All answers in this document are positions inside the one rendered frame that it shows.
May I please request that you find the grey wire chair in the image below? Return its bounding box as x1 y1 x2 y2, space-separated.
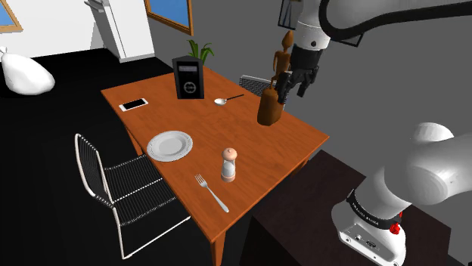
238 74 276 97

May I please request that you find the white and tan pepper mill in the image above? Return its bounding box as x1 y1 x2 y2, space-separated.
220 147 239 184

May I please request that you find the silver spoon black handle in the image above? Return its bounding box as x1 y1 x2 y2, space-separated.
214 93 245 107

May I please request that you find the white tied bag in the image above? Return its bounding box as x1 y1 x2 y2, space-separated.
0 45 57 96

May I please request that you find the white wire chair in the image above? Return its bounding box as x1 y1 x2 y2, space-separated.
73 132 192 260

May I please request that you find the orange wooden table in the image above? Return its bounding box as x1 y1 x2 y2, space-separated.
100 66 331 266

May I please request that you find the white refrigerator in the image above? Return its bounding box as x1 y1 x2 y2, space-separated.
83 0 156 64

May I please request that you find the silver fork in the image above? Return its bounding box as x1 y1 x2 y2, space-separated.
194 173 230 214

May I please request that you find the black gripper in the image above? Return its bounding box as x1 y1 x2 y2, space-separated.
275 45 325 105

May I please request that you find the white plate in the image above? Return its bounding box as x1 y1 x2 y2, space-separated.
146 130 194 163

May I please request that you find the green potted plant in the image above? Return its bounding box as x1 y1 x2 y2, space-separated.
186 39 216 67

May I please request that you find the wooden framed window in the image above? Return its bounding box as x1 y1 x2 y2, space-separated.
0 0 24 35
143 0 195 37

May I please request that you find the brown wooden figure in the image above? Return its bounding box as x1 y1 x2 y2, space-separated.
256 29 296 127

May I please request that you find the black box speaker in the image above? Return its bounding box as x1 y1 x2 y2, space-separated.
171 55 206 101

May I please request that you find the white smartphone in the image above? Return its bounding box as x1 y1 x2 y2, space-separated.
118 97 150 113

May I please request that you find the dark robot stand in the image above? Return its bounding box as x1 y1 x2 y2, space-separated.
238 149 453 266

